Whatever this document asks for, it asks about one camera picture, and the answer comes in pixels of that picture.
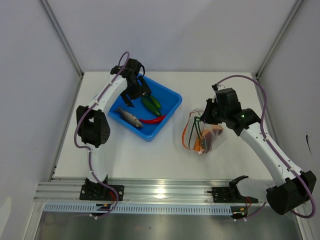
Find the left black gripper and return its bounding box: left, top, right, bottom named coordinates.
left=120, top=76, right=151, bottom=108

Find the green spring onion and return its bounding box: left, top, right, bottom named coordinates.
left=187, top=110, right=205, bottom=150

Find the dark green cucumber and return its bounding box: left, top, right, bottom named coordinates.
left=141, top=96, right=162, bottom=117

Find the clear zip top bag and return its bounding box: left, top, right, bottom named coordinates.
left=181, top=108, right=226, bottom=155

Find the blue plastic bin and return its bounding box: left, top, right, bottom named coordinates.
left=108, top=76, right=183, bottom=142

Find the orange purple sweet potato slice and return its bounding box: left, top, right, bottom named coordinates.
left=193, top=125, right=224, bottom=155

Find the grey toy fish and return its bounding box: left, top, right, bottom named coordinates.
left=115, top=106, right=144, bottom=129

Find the red chili pepper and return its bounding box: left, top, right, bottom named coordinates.
left=139, top=115, right=166, bottom=125

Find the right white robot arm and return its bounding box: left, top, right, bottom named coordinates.
left=200, top=88, right=317, bottom=218

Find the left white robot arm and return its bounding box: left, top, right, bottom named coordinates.
left=73, top=58, right=152, bottom=200

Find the light green pepper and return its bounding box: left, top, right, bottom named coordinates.
left=149, top=96, right=162, bottom=109

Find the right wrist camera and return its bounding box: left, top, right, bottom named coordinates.
left=211, top=84, right=226, bottom=93

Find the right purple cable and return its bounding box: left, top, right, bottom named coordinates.
left=211, top=74, right=316, bottom=219

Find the purple cable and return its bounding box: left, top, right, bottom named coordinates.
left=211, top=74, right=316, bottom=219
left=74, top=51, right=131, bottom=151

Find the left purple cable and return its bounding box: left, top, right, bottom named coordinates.
left=74, top=51, right=131, bottom=151

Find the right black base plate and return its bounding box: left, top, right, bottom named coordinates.
left=207, top=186, right=259, bottom=204

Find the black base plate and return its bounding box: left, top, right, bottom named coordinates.
left=207, top=186, right=259, bottom=204
left=79, top=183, right=117, bottom=202

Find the aluminium rail frame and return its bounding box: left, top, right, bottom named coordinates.
left=33, top=178, right=229, bottom=204

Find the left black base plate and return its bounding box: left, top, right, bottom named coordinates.
left=79, top=183, right=117, bottom=202

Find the slotted cable duct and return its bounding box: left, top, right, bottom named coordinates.
left=43, top=202, right=233, bottom=216

